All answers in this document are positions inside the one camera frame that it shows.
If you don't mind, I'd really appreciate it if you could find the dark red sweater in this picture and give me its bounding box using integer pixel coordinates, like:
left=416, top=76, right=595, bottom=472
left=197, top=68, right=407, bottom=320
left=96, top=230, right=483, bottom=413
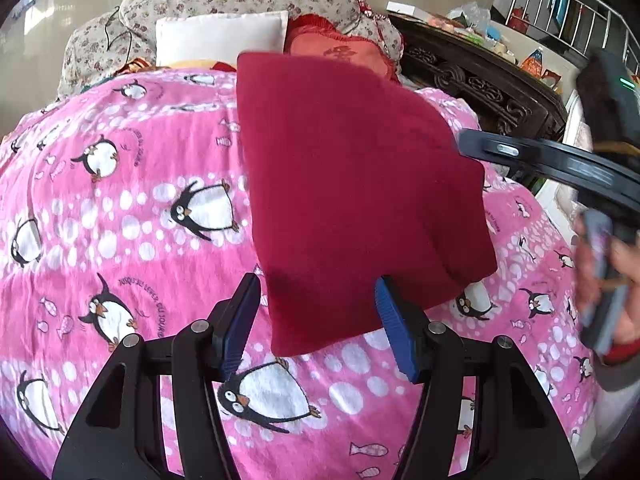
left=236, top=52, right=497, bottom=356

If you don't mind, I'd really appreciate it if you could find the pink penguin blanket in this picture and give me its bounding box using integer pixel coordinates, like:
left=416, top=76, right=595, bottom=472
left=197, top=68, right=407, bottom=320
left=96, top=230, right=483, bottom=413
left=1, top=70, right=596, bottom=479

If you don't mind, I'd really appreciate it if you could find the white square pillow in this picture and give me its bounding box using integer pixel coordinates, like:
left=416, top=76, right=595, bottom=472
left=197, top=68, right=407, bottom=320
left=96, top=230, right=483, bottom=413
left=155, top=11, right=288, bottom=67

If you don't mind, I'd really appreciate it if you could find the red heart cushion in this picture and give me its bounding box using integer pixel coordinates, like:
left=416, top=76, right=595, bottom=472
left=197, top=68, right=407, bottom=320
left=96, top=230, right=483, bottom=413
left=284, top=14, right=398, bottom=82

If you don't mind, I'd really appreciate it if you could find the dark carved wooden headboard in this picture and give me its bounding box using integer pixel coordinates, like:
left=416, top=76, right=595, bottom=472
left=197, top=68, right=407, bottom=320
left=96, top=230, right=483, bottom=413
left=388, top=13, right=567, bottom=141

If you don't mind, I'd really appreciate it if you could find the floral quilt pile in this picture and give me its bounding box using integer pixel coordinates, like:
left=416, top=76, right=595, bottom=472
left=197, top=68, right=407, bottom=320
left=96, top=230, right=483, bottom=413
left=58, top=0, right=404, bottom=99

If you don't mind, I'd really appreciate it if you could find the white patterned chair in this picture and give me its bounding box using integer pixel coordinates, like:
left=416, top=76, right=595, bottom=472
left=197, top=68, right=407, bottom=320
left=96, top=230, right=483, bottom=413
left=541, top=89, right=597, bottom=241

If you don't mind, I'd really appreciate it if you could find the metal stair railing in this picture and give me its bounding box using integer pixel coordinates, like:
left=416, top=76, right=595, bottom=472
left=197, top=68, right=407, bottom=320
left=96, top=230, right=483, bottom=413
left=506, top=0, right=639, bottom=76

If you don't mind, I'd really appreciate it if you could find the person's right hand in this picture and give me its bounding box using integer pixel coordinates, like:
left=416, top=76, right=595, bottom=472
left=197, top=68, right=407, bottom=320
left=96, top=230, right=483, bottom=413
left=572, top=216, right=640, bottom=348

